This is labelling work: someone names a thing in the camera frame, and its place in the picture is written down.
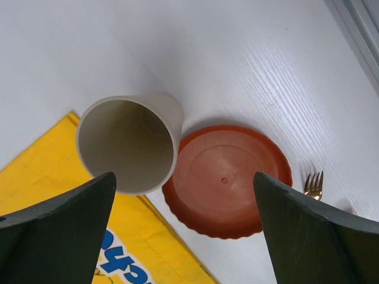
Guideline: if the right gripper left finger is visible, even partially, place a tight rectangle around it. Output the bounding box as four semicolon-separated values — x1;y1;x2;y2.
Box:
1;172;116;283

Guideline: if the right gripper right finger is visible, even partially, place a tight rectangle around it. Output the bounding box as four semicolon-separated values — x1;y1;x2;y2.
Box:
253;172;378;283

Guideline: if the gold fork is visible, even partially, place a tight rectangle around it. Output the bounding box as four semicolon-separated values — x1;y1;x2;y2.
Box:
304;170;355;214

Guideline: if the yellow pikachu placemat cloth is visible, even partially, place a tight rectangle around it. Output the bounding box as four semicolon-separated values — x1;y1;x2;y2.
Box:
1;112;214;283

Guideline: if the red-brown plastic plate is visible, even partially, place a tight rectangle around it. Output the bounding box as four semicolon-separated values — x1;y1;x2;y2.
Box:
162;125;293;239

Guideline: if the beige paper cup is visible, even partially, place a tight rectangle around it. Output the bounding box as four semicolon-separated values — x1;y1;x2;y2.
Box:
76;92;184;195

